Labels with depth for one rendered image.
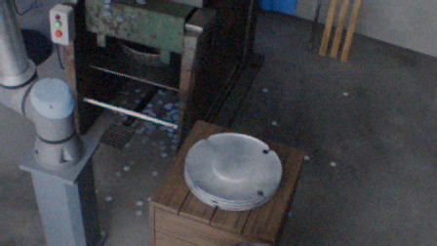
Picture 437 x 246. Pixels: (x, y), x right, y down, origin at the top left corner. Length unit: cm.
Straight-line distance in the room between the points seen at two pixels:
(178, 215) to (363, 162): 103
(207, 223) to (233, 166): 20
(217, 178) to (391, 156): 105
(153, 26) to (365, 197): 106
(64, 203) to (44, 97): 36
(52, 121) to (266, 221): 66
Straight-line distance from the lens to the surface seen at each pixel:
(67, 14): 198
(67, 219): 174
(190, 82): 193
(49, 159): 160
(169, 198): 166
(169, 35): 194
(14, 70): 154
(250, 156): 176
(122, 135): 214
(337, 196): 225
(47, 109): 149
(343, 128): 257
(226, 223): 161
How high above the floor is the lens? 159
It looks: 41 degrees down
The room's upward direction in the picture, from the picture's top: 7 degrees clockwise
